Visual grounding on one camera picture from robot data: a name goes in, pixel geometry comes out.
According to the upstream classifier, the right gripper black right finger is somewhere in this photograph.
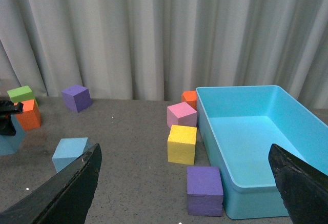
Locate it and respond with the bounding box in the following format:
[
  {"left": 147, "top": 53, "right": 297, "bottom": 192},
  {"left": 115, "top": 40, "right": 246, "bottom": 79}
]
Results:
[{"left": 268, "top": 144, "right": 327, "bottom": 223}]

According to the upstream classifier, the green foam cube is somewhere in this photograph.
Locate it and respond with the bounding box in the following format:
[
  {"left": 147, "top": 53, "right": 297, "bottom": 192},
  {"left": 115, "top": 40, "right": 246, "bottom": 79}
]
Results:
[{"left": 7, "top": 86, "right": 38, "bottom": 106}]

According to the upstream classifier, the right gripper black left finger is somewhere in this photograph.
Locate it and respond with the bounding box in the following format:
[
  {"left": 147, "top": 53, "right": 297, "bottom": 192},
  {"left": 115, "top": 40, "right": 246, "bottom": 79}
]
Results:
[{"left": 1, "top": 144, "right": 102, "bottom": 223}]

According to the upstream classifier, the yellow foam cube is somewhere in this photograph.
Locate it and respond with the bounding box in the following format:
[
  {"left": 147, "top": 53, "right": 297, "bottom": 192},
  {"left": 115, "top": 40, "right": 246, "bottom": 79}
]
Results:
[{"left": 167, "top": 125, "right": 197, "bottom": 165}]

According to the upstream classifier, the orange foam cube left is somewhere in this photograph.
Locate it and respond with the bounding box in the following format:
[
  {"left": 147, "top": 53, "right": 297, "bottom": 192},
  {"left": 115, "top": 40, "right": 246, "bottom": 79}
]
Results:
[{"left": 16, "top": 99, "right": 41, "bottom": 131}]

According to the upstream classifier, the purple foam cube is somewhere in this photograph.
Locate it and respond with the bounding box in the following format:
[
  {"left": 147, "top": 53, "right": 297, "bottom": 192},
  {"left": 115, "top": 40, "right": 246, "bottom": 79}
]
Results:
[
  {"left": 187, "top": 166, "right": 224, "bottom": 217},
  {"left": 61, "top": 85, "right": 92, "bottom": 113}
]

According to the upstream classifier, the light blue foam cube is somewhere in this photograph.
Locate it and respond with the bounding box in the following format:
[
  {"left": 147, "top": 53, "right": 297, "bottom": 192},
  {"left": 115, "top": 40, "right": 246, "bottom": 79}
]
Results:
[{"left": 52, "top": 137, "right": 92, "bottom": 173}]

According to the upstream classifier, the light blue cube with dent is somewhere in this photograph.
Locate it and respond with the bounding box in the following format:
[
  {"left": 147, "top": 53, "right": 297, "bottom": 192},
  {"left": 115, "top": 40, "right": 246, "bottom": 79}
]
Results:
[{"left": 0, "top": 116, "right": 26, "bottom": 156}]

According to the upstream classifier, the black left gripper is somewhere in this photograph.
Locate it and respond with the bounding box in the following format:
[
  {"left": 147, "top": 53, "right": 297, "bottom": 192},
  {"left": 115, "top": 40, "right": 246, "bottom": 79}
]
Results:
[{"left": 1, "top": 100, "right": 24, "bottom": 136}]

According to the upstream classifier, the grey curtain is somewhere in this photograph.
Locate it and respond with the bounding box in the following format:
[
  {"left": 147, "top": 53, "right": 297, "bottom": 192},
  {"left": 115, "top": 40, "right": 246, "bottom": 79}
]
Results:
[{"left": 1, "top": 0, "right": 327, "bottom": 109}]

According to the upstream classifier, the orange foam cube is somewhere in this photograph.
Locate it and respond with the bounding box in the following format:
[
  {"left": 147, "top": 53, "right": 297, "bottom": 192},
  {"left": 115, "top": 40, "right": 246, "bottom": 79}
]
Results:
[
  {"left": 16, "top": 99, "right": 41, "bottom": 131},
  {"left": 181, "top": 90, "right": 197, "bottom": 110}
]

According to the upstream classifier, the pink foam cube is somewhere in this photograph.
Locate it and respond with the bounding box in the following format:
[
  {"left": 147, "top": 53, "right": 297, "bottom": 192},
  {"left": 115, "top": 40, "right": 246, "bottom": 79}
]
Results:
[{"left": 167, "top": 102, "right": 197, "bottom": 128}]

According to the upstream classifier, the cyan plastic bin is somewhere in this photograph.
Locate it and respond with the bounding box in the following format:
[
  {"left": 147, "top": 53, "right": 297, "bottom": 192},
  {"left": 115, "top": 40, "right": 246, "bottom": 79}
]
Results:
[{"left": 196, "top": 86, "right": 327, "bottom": 219}]

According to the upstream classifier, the orange foam cube right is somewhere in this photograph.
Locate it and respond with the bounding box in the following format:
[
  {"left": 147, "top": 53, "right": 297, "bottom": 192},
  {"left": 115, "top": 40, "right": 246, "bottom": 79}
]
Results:
[{"left": 181, "top": 90, "right": 197, "bottom": 110}]

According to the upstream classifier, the purple foam cube back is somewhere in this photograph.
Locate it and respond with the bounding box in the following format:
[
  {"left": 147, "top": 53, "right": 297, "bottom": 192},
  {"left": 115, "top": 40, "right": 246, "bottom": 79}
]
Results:
[{"left": 61, "top": 85, "right": 92, "bottom": 113}]

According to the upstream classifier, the purple foam cube front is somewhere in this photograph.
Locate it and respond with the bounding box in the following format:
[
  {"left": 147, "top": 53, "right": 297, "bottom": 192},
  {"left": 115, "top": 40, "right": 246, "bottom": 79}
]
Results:
[{"left": 187, "top": 166, "right": 224, "bottom": 217}]

